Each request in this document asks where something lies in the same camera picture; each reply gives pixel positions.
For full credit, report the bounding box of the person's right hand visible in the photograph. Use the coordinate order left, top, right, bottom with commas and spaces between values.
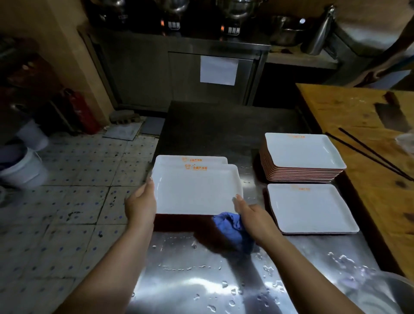
233, 194, 285, 248

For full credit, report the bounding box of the person's left hand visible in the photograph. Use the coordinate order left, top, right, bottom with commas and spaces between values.
124, 177, 157, 229

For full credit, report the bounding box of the blue cloth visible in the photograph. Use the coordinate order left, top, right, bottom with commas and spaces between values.
212, 212, 256, 254

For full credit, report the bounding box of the stack of white plates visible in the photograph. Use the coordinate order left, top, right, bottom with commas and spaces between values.
154, 155, 229, 169
259, 132, 347, 183
267, 183, 360, 235

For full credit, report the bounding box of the white rectangular plate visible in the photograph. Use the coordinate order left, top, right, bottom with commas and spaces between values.
151, 163, 244, 216

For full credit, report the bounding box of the steel work table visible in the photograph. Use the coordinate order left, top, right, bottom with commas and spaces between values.
124, 100, 414, 314

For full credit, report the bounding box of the person's right forearm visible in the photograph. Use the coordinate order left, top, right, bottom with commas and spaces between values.
265, 236, 366, 314

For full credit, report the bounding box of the person's left forearm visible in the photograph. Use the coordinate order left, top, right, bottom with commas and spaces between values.
53, 223, 154, 314

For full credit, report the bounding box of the loose light floor tile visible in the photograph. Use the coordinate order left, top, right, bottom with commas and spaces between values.
103, 121, 144, 141

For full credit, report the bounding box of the dark grey tile piece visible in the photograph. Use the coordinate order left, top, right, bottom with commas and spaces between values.
141, 116, 166, 136

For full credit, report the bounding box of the grey brick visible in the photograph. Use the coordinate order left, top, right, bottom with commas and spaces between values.
109, 110, 141, 125

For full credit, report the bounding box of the red fire extinguisher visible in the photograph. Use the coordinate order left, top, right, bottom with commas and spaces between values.
63, 89, 101, 135

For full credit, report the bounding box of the white plastic bucket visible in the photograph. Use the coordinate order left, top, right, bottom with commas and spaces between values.
0, 144, 49, 190
16, 119, 49, 152

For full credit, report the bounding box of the wooden table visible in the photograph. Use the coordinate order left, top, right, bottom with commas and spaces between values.
296, 83, 414, 280

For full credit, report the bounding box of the stainless steel cabinet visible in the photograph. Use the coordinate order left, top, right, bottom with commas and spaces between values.
77, 27, 271, 112

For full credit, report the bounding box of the clear glass bowl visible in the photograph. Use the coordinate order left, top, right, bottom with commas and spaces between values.
352, 271, 414, 314

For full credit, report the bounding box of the white paper sheet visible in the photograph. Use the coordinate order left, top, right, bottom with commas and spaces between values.
200, 55, 239, 86

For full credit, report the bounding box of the crumpled clear plastic bag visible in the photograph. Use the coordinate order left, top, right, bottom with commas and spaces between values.
395, 129, 414, 159

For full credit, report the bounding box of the dark storage rack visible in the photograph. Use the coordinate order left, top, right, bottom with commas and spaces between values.
0, 35, 65, 136

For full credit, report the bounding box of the beige side counter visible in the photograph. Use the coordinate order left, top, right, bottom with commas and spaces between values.
267, 47, 339, 70

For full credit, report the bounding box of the black induction cooker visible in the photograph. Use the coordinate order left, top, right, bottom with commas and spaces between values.
160, 18, 182, 33
97, 13, 129, 30
220, 22, 242, 37

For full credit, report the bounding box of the steel basin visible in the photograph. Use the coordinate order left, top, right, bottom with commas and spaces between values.
270, 15, 308, 47

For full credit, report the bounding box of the steel jug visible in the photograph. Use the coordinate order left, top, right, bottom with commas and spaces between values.
301, 5, 336, 56

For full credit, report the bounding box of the white chest freezer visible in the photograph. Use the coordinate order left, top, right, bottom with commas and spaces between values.
325, 19, 414, 90

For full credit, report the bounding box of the steel cleaver with dark handle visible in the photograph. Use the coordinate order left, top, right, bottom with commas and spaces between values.
374, 91, 411, 132

